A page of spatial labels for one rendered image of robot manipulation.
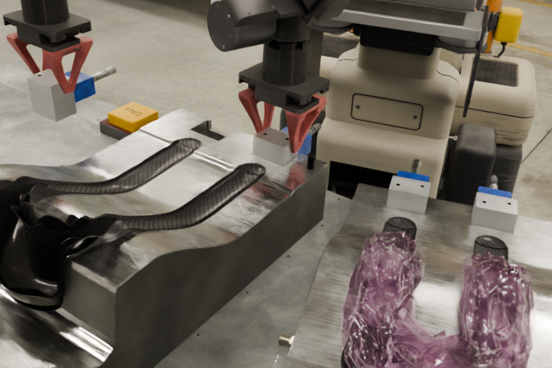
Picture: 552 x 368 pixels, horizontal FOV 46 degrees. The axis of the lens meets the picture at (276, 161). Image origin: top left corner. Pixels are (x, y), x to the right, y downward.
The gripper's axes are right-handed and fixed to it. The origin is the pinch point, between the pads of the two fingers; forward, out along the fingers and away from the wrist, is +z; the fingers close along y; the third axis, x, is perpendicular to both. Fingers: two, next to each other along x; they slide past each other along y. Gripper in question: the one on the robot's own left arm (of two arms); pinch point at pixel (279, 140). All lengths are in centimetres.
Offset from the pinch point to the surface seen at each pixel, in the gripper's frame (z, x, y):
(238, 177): 2.5, -7.7, -0.8
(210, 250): 1.4, -22.7, 7.2
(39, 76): -4.8, -14.5, -30.1
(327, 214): 10.8, 3.1, 6.8
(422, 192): 2.5, 4.5, 19.2
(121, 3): 93, 232, -286
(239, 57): 92, 207, -166
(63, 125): 11.1, -2.9, -42.1
